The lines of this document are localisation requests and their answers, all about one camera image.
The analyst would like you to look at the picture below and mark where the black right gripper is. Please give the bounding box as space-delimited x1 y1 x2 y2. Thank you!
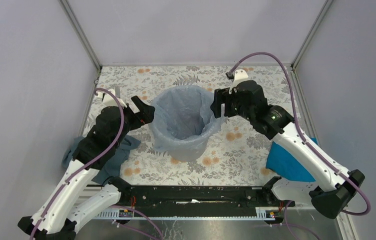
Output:
209 87 254 122

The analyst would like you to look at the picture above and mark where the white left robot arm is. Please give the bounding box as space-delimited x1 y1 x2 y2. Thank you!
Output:
17 96 155 240

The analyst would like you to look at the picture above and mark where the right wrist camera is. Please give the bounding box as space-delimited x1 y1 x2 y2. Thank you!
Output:
226 69 249 94

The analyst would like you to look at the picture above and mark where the slotted cable duct rail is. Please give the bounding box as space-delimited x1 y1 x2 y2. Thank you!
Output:
98 207 278 221

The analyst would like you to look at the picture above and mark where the light blue plastic trash bag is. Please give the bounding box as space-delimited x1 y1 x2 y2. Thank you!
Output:
149 85 222 154

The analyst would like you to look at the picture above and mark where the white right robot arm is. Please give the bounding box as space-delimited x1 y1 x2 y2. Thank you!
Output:
210 80 365 219

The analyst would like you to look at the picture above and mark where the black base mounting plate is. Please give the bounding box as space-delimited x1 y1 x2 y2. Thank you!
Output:
117 185 287 218

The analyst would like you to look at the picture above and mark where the grey plastic trash bin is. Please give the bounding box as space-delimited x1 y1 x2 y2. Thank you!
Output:
166 133 211 162

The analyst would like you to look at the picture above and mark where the grey-blue cloth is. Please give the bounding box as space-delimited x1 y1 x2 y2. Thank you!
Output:
61 135 141 185

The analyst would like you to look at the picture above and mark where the bright blue cloth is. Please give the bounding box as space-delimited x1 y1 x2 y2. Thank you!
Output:
266 142 315 182

